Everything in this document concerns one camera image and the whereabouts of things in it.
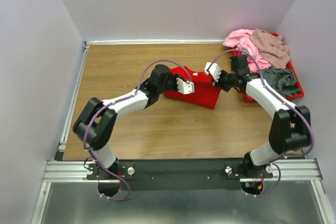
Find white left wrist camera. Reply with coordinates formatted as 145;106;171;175
176;78;195;95

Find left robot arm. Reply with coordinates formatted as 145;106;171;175
72;64;185;179

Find grey shirt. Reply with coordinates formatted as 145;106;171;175
261;67;297;97

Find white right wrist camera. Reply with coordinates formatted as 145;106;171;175
204;62;222;82

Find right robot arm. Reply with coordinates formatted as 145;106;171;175
205;54;314;178

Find dusty pink shirt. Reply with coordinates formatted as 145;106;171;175
249;29;290;69

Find light pink shirt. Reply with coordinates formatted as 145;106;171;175
223;29;271;69

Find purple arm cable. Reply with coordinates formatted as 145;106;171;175
206;49;315;198
83;59;193;201

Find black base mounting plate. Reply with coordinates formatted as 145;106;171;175
84;158;273;197

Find red t-shirt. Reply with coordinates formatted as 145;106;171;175
164;66;221;110

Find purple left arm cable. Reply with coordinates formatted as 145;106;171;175
83;59;193;201

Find aluminium left rail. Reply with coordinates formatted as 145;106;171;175
52;41;89;161

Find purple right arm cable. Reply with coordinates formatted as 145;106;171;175
206;49;315;198

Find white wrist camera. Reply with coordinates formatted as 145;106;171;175
176;78;195;95
204;62;222;82

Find red plastic bin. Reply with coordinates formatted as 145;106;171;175
223;29;304;100

